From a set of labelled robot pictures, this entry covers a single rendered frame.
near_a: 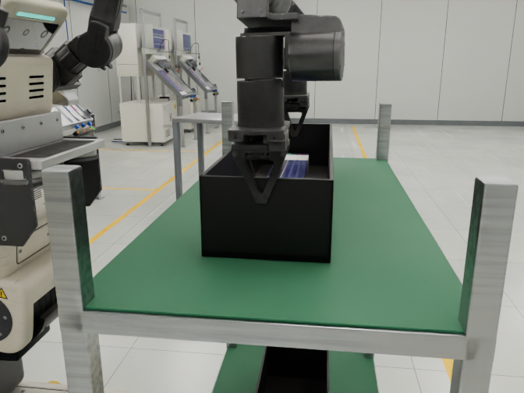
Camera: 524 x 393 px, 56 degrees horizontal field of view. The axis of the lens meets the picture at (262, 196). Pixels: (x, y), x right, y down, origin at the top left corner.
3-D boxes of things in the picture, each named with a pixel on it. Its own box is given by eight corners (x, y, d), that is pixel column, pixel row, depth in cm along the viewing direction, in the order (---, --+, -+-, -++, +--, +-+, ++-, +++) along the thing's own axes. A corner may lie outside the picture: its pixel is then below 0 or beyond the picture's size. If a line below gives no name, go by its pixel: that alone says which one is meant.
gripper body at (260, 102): (290, 134, 65) (290, 77, 63) (283, 146, 56) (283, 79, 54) (242, 134, 66) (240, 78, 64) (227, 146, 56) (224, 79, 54)
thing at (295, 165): (279, 167, 116) (279, 153, 115) (309, 168, 115) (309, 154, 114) (242, 242, 68) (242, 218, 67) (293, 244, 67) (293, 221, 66)
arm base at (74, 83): (55, 59, 119) (26, 59, 107) (78, 38, 117) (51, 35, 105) (78, 88, 120) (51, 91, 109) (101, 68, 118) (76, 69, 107)
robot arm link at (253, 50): (243, 30, 61) (228, 26, 56) (298, 28, 59) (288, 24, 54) (244, 86, 63) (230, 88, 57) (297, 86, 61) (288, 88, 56)
